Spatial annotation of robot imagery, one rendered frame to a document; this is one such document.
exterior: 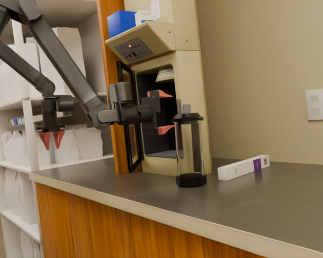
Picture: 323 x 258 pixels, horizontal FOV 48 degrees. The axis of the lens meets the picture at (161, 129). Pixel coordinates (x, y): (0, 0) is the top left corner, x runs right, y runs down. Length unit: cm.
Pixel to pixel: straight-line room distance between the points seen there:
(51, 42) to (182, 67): 48
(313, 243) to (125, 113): 62
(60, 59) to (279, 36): 88
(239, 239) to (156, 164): 78
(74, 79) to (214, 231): 58
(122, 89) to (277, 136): 76
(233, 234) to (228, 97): 104
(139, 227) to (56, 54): 58
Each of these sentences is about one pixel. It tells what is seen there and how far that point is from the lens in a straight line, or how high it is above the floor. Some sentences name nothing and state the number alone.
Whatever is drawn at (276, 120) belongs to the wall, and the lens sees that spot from 159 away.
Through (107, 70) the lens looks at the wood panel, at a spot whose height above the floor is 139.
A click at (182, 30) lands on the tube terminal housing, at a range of 138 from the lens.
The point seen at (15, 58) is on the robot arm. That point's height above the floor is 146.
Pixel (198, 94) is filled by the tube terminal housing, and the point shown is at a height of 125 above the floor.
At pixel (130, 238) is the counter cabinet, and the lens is 124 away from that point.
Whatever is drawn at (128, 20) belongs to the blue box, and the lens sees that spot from 148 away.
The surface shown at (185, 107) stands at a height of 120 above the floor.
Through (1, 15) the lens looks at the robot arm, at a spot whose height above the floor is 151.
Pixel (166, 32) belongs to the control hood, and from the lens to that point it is 133.
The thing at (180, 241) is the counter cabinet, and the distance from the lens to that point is 101.
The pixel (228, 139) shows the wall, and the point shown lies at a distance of 178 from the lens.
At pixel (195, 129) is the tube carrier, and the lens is 119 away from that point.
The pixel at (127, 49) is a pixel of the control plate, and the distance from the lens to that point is 148.
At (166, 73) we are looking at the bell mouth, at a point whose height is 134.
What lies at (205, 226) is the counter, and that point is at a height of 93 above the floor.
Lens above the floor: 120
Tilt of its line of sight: 3 degrees down
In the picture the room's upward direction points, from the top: 6 degrees counter-clockwise
